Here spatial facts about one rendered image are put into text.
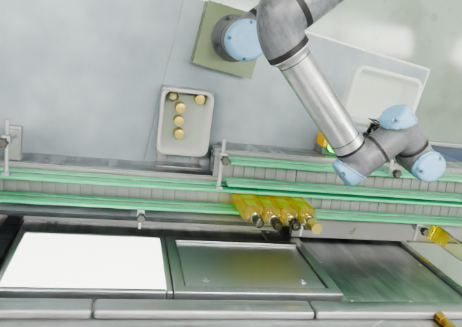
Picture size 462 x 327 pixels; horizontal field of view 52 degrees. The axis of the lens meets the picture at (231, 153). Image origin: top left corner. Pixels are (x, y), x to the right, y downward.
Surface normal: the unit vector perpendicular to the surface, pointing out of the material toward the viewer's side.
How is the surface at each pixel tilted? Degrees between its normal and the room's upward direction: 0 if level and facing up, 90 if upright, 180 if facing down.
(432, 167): 7
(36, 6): 0
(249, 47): 9
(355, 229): 0
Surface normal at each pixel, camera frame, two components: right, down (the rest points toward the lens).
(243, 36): 0.07, 0.34
